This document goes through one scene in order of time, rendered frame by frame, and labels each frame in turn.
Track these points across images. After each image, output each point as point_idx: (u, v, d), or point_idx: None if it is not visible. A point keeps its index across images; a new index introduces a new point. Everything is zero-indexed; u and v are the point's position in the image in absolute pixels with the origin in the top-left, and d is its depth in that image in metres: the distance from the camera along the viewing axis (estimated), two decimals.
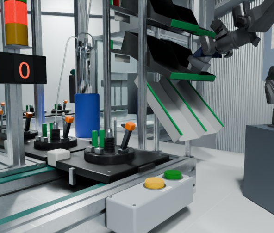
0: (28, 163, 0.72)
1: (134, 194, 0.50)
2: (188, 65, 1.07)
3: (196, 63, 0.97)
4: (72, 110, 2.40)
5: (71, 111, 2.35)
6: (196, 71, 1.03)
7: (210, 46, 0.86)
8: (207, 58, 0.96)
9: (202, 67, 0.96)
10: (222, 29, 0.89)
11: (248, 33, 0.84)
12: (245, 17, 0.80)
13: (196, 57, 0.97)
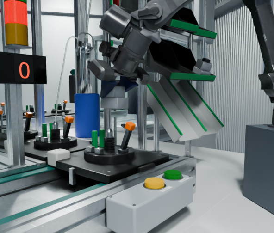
0: (28, 163, 0.72)
1: (134, 194, 0.50)
2: (194, 69, 1.04)
3: (108, 103, 0.72)
4: (72, 110, 2.40)
5: (71, 111, 2.35)
6: (206, 75, 1.01)
7: (102, 66, 0.64)
8: (117, 91, 0.71)
9: (115, 103, 0.70)
10: (114, 48, 0.70)
11: (146, 37, 0.64)
12: (152, 5, 0.63)
13: (105, 96, 0.73)
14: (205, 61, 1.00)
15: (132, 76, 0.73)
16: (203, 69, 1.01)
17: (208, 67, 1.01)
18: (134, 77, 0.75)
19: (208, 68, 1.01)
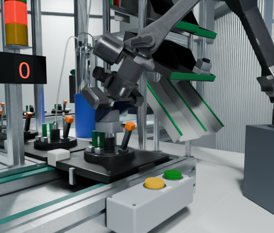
0: (28, 163, 0.72)
1: (134, 194, 0.50)
2: (194, 69, 1.04)
3: (103, 127, 0.73)
4: (72, 110, 2.40)
5: (71, 111, 2.35)
6: (206, 75, 1.01)
7: (96, 96, 0.64)
8: (112, 116, 0.72)
9: (110, 128, 0.71)
10: (107, 74, 0.70)
11: (140, 65, 0.64)
12: (146, 34, 0.63)
13: (100, 120, 0.73)
14: (205, 61, 1.00)
15: (126, 100, 0.73)
16: (203, 69, 1.01)
17: (208, 67, 1.01)
18: None
19: (208, 68, 1.01)
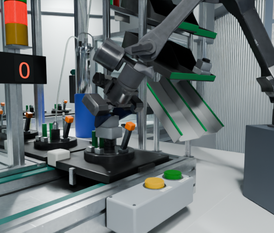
0: (28, 163, 0.72)
1: (134, 194, 0.50)
2: (194, 69, 1.04)
3: (102, 133, 0.73)
4: (72, 110, 2.40)
5: (71, 111, 2.35)
6: (206, 75, 1.01)
7: (96, 102, 0.64)
8: (111, 121, 0.72)
9: (110, 134, 0.71)
10: (107, 80, 0.70)
11: (140, 72, 0.65)
12: (146, 41, 0.63)
13: (99, 125, 0.73)
14: (205, 61, 1.00)
15: (126, 106, 0.73)
16: (203, 69, 1.01)
17: (208, 67, 1.01)
18: None
19: (208, 68, 1.01)
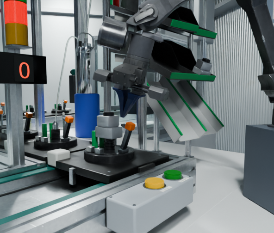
0: (28, 163, 0.72)
1: (134, 194, 0.50)
2: (194, 69, 1.04)
3: (102, 133, 0.73)
4: (72, 110, 2.40)
5: (71, 111, 2.35)
6: (206, 75, 1.01)
7: (167, 88, 0.65)
8: (111, 121, 0.72)
9: (110, 134, 0.71)
10: None
11: (149, 38, 0.62)
12: (146, 7, 0.60)
13: (125, 112, 0.69)
14: (205, 61, 1.00)
15: None
16: (203, 69, 1.01)
17: (208, 67, 1.01)
18: None
19: (208, 68, 1.01)
